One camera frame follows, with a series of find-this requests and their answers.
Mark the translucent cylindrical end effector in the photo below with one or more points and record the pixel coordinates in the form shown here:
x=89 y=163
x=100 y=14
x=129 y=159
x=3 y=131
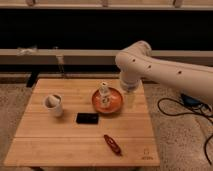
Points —
x=129 y=98

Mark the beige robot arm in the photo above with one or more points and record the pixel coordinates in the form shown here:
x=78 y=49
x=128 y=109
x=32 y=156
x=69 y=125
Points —
x=136 y=62

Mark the small white bottle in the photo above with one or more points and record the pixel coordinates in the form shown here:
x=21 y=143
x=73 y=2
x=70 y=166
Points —
x=104 y=94

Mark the red round plate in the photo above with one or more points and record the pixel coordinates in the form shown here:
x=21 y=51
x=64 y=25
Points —
x=112 y=104

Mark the black rectangular box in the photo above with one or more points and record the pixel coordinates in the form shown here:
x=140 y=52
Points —
x=87 y=118

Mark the red-brown oblong object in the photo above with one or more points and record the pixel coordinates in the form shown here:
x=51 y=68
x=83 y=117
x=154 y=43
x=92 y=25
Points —
x=113 y=145

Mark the blue power adapter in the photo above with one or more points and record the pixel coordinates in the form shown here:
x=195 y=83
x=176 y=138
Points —
x=189 y=101

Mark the white cup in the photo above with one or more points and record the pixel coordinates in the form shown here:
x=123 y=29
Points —
x=53 y=103

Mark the wooden table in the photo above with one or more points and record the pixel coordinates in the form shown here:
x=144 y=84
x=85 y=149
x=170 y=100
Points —
x=44 y=140

